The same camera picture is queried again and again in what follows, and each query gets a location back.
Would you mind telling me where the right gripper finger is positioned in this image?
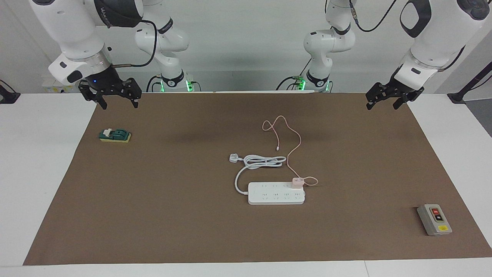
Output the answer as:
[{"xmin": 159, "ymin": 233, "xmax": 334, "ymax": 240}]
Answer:
[
  {"xmin": 121, "ymin": 78, "xmax": 143, "ymax": 109},
  {"xmin": 78, "ymin": 80, "xmax": 108, "ymax": 110}
]

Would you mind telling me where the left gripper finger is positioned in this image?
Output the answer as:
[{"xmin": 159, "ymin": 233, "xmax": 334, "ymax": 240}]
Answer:
[
  {"xmin": 392, "ymin": 90, "xmax": 415, "ymax": 110},
  {"xmin": 365, "ymin": 82, "xmax": 388, "ymax": 110}
]

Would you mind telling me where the pink charging cable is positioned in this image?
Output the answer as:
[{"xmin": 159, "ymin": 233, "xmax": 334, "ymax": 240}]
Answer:
[{"xmin": 263, "ymin": 116, "xmax": 319, "ymax": 187}]

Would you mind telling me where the white power strip with cord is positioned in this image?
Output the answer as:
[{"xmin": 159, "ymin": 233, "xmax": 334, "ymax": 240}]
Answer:
[{"xmin": 229, "ymin": 153, "xmax": 306, "ymax": 205}]

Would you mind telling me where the white box with yellow labels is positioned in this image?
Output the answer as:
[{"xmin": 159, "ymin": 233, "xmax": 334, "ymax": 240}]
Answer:
[{"xmin": 42, "ymin": 79, "xmax": 83, "ymax": 94}]

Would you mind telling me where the black stand with pole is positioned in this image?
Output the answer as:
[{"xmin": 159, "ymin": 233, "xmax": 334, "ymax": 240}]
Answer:
[{"xmin": 448, "ymin": 61, "xmax": 492, "ymax": 104}]

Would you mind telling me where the black table clamp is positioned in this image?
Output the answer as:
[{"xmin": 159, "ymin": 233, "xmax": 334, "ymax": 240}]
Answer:
[{"xmin": 0, "ymin": 80, "xmax": 21, "ymax": 104}]

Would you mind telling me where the brown table mat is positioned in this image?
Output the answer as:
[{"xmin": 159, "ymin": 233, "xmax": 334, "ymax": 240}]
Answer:
[{"xmin": 23, "ymin": 92, "xmax": 492, "ymax": 266}]

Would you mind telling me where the black right base cable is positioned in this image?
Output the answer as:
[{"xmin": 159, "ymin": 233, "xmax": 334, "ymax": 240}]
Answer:
[{"xmin": 146, "ymin": 75, "xmax": 164, "ymax": 93}]

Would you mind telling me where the black base cable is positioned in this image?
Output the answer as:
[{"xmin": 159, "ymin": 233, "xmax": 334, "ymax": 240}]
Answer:
[
  {"xmin": 276, "ymin": 58, "xmax": 312, "ymax": 91},
  {"xmin": 146, "ymin": 75, "xmax": 164, "ymax": 93}
]

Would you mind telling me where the green knife switch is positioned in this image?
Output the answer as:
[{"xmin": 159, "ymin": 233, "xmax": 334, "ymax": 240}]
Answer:
[{"xmin": 99, "ymin": 128, "xmax": 131, "ymax": 143}]

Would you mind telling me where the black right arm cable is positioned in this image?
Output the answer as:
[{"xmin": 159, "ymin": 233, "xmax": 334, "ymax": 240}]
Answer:
[{"xmin": 111, "ymin": 19, "xmax": 158, "ymax": 69}]

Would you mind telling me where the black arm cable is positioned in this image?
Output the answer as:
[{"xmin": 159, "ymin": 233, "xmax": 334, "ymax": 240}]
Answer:
[
  {"xmin": 349, "ymin": 0, "xmax": 397, "ymax": 33},
  {"xmin": 111, "ymin": 19, "xmax": 158, "ymax": 69}
]

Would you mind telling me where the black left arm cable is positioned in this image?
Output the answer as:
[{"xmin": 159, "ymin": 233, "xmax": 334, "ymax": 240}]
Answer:
[{"xmin": 349, "ymin": 0, "xmax": 397, "ymax": 33}]

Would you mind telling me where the black left base cable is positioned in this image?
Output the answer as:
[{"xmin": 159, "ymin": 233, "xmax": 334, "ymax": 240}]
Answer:
[{"xmin": 276, "ymin": 58, "xmax": 312, "ymax": 91}]

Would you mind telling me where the grey on-off switch box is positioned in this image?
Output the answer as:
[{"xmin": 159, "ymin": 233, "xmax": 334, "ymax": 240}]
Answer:
[{"xmin": 417, "ymin": 204, "xmax": 453, "ymax": 236}]

